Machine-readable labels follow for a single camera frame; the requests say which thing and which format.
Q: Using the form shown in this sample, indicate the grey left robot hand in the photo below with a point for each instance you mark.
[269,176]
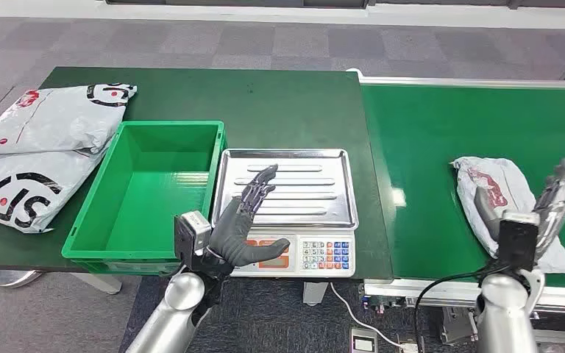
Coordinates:
[231,234]

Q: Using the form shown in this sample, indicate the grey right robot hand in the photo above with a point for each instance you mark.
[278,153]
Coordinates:
[555,204]

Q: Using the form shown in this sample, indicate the grey parcel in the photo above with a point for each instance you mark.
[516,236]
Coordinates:
[502,180]

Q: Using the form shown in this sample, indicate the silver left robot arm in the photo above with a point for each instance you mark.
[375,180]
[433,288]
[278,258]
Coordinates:
[175,312]

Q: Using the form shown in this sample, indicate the green conveyor belt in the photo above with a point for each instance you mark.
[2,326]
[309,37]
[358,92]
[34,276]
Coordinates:
[458,122]

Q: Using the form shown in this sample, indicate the white parcel, large black logo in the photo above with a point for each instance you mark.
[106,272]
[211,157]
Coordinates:
[29,185]

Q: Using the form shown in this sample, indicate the white parcel, small black logo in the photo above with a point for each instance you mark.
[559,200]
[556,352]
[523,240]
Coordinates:
[58,117]

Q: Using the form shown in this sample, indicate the electronic scale with steel tray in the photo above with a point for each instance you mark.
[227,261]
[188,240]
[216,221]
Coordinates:
[302,195]

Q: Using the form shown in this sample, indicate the green plastic crate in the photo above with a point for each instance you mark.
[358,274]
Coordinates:
[156,195]

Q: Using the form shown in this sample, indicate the white table leg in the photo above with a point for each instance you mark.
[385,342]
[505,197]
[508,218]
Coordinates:
[99,283]
[314,292]

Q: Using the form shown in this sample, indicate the dark green table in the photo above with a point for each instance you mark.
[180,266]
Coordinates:
[263,107]

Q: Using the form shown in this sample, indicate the white floor socket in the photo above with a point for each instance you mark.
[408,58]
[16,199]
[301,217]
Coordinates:
[409,348]

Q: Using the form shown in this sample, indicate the round silver table foot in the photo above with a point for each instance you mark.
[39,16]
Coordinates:
[9,277]

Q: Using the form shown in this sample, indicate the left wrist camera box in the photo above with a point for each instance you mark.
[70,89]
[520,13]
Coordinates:
[192,234]

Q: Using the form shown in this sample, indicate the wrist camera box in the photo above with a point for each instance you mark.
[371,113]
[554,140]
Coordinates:
[192,234]
[517,243]

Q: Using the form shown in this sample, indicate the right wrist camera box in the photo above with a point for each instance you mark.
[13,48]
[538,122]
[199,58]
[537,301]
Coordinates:
[517,243]

